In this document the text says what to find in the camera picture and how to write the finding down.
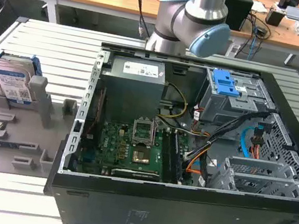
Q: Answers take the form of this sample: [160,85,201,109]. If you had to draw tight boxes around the grey metal disk bay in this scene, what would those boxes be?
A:
[196,66,275,134]

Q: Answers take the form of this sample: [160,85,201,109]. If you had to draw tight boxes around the light blue wire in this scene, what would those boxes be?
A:
[235,125,255,160]

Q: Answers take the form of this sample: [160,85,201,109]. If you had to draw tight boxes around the yellow and black wires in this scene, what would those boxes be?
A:
[156,81,193,122]

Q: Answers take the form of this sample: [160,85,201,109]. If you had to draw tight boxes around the CPU socket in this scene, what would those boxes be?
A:
[130,146,155,167]

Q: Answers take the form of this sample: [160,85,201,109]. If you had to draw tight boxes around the grey power supply unit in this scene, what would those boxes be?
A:
[93,53,170,130]

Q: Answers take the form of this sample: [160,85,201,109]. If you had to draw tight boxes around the green motherboard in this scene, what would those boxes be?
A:
[75,113,201,191]

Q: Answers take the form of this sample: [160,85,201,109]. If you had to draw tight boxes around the metal socket cover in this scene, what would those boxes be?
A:
[130,117,157,148]

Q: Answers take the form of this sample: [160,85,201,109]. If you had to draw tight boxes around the black PC case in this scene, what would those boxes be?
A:
[37,34,299,224]

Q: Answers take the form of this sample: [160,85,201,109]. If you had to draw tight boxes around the black graphics card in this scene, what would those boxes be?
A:
[109,164,161,185]

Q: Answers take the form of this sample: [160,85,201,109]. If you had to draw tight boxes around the black wire bundle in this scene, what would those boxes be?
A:
[196,101,272,196]

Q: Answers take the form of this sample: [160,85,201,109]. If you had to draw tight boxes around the black RAM slot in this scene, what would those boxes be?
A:
[164,131,190,184]
[154,129,178,183]

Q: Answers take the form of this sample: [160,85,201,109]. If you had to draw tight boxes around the hard disk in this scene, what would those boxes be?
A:
[0,49,46,112]

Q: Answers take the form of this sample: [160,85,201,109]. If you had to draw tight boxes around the grey metal expansion bay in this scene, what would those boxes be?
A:
[214,153,299,205]

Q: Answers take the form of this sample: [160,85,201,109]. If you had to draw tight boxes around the orange wire with black plug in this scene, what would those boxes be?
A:
[248,121,272,161]

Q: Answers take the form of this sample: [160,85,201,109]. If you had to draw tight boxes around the blue plastic bay latch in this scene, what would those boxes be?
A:
[208,67,245,98]

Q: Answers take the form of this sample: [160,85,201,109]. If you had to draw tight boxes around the black box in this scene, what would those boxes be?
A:
[220,0,254,34]

